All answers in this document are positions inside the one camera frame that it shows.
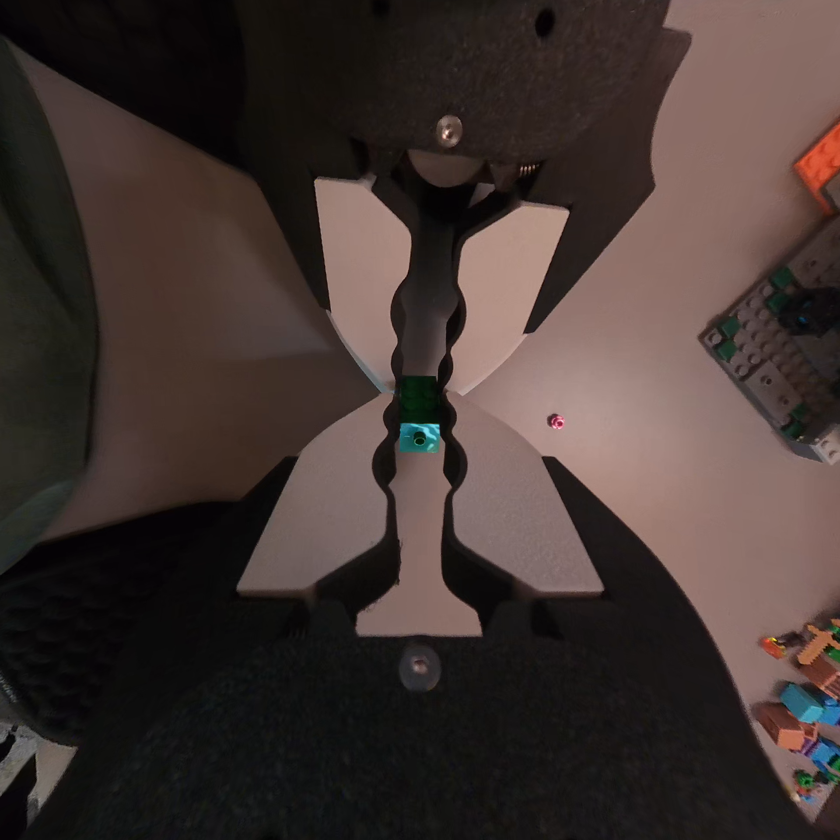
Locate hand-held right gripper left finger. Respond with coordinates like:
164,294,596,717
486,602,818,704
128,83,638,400
235,391,404,618

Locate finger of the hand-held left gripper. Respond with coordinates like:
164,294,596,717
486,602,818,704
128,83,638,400
314,175,414,395
444,197,572,395

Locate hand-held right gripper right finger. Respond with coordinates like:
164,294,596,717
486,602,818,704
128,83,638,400
441,391,607,626

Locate green square tile with stud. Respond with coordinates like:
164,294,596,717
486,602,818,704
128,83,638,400
399,422,442,455

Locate green studded toy brick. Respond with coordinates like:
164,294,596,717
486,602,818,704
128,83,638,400
399,374,441,426

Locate grey desk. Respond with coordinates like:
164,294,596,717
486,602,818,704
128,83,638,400
0,0,840,840

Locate toy brick building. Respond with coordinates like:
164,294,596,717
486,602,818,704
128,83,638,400
697,117,840,466

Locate black mesh cushion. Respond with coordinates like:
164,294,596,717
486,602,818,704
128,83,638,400
0,502,244,746

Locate pile of colourful toy pieces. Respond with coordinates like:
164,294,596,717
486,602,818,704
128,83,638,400
753,616,840,807

